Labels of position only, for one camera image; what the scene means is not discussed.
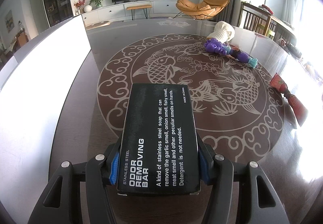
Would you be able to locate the green stool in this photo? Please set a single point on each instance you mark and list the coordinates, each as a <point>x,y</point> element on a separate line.
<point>268,33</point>

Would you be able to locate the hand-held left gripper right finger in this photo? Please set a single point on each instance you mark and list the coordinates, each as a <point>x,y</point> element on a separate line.
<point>203,171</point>

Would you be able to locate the black cardboard box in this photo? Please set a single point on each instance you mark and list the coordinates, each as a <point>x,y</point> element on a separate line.
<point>156,125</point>

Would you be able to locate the round white vase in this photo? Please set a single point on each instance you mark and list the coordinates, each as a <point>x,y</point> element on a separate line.
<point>87,8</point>

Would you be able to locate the wooden bench black legs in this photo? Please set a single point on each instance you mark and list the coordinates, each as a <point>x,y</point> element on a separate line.
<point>138,7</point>

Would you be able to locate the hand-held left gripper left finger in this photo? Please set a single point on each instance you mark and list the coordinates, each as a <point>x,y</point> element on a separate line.
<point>113,171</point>

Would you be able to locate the orange lounge chair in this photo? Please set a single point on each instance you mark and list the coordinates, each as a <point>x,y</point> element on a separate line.
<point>209,3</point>

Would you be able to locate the framed wall picture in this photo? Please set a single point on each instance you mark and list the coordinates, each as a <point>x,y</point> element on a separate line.
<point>9,21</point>

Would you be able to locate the purple toy dragon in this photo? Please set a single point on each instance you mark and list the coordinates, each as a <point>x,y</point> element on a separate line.
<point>214,46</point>

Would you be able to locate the red flower bouquet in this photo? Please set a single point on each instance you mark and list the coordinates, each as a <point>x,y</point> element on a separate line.
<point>80,3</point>

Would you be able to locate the white television cabinet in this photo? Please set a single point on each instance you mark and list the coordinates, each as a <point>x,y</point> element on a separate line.
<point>108,12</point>

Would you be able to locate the red snack packet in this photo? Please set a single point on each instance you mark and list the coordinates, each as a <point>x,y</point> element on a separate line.
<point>280,84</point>

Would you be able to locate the wooden dining table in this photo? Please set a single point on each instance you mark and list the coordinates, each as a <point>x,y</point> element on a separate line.
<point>284,26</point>

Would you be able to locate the dark patterned wooden desktop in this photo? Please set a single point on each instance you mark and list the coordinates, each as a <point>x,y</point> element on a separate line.
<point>227,133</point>

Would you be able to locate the white partition board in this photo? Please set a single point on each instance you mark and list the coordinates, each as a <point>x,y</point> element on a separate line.
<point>43,82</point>

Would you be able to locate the bushy green potted plant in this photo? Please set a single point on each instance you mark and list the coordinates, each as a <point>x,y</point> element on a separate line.
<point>97,0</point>

